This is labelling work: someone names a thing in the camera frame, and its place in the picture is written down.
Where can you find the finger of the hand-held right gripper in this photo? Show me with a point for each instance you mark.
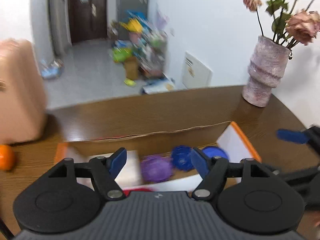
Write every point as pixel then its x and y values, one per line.
pixel 291 136

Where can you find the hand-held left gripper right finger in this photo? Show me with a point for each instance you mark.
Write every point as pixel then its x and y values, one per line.
pixel 200 163

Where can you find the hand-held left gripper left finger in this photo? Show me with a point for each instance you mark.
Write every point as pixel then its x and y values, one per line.
pixel 117 162

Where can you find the blue spiky ball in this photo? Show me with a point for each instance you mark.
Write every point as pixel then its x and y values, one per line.
pixel 182 158

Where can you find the blue round container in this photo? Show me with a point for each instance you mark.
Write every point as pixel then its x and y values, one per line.
pixel 216 152

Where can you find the red white lint brush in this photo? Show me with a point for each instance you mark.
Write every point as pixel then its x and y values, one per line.
pixel 136 190

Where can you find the purple spiky ball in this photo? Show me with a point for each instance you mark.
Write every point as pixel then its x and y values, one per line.
pixel 156 168

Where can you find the red cardboard box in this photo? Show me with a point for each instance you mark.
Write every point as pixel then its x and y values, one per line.
pixel 232 140

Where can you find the pink ceramic vase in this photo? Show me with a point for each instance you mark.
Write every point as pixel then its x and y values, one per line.
pixel 265 72

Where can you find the paper sheets on floor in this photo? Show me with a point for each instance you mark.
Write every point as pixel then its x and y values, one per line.
pixel 158 86

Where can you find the small brown cardboard box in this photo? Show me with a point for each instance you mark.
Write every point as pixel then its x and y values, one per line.
pixel 131 68

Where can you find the green plastic toy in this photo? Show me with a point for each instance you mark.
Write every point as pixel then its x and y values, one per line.
pixel 121 55

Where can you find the orange fruit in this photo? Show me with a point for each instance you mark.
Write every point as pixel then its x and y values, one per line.
pixel 6 157

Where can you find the dried pink roses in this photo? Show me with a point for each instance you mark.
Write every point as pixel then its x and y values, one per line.
pixel 301 25

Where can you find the blue packet on floor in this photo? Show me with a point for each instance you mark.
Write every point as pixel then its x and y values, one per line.
pixel 51 70

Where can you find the pile of colourful toys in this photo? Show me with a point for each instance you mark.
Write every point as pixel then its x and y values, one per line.
pixel 152 52

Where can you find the pink suitcase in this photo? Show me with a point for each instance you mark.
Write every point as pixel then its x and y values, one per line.
pixel 20 90

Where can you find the yellow watering can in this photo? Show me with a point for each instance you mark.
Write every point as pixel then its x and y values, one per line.
pixel 133 25

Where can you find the dark brown door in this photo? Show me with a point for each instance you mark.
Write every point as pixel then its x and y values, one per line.
pixel 86 12

